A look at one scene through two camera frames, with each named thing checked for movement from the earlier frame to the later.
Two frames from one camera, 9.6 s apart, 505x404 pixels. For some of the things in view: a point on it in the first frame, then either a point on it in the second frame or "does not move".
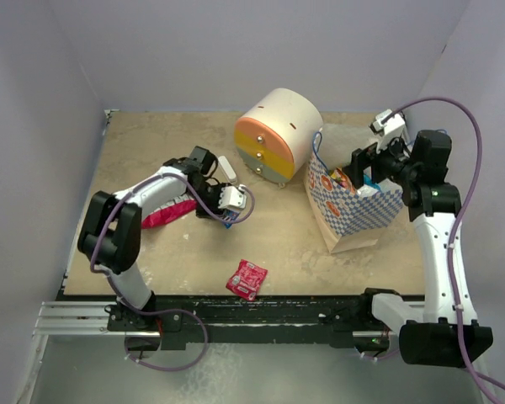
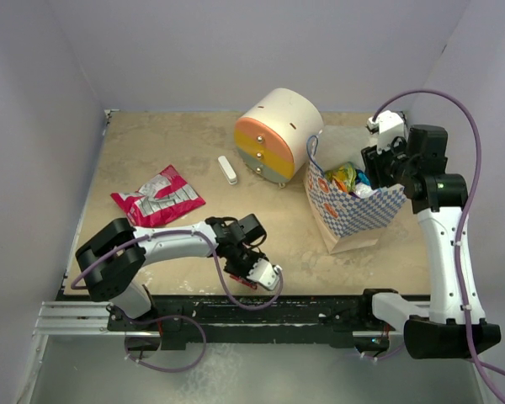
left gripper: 214,206 to 244,272
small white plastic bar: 228,168 does not move
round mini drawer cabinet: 274,137 does not move
